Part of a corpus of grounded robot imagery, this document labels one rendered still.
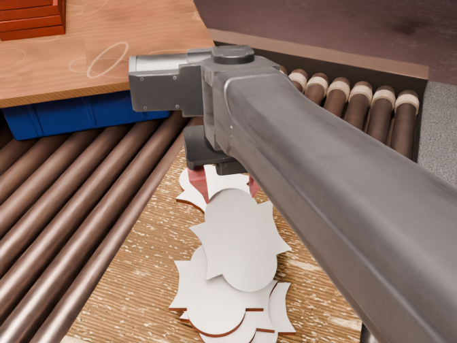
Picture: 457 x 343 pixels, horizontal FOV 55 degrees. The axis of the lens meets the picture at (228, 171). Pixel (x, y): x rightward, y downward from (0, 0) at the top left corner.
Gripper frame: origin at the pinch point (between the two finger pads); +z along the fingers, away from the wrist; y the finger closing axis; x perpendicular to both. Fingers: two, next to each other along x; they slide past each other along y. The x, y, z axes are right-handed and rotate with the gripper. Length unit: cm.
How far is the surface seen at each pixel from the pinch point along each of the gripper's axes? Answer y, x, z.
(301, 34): 93, 244, 102
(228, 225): -0.8, -3.4, 2.3
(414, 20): 183, 252, 102
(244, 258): 0.7, -7.2, 4.8
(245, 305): -0.1, -12.0, 7.8
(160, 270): -10.4, -3.1, 10.6
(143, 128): -12.1, 32.0, 12.1
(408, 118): 41, 26, 12
